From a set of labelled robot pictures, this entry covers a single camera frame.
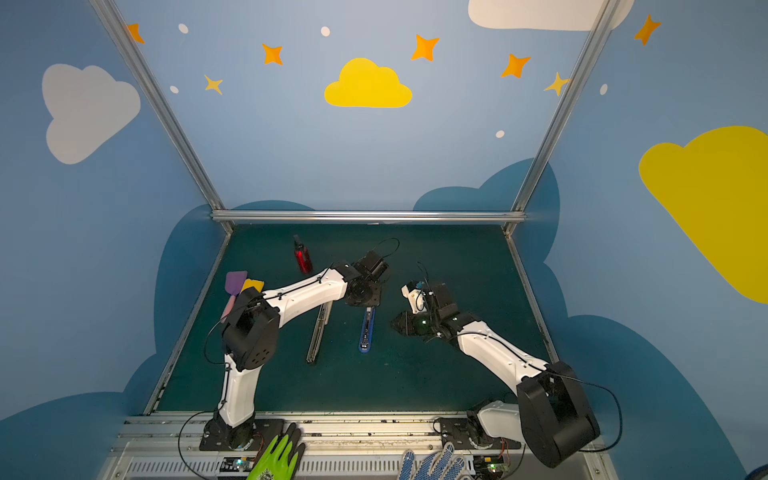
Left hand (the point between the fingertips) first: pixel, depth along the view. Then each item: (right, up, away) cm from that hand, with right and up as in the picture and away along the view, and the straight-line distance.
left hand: (377, 300), depth 93 cm
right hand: (+6, -5, -9) cm, 12 cm away
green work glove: (-22, -35, -23) cm, 47 cm away
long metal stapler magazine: (-17, -6, +1) cm, 19 cm away
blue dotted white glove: (+17, -36, -23) cm, 46 cm away
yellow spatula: (-41, +4, +9) cm, 42 cm away
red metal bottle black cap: (-26, +14, +7) cm, 30 cm away
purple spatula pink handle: (-51, +5, +10) cm, 52 cm away
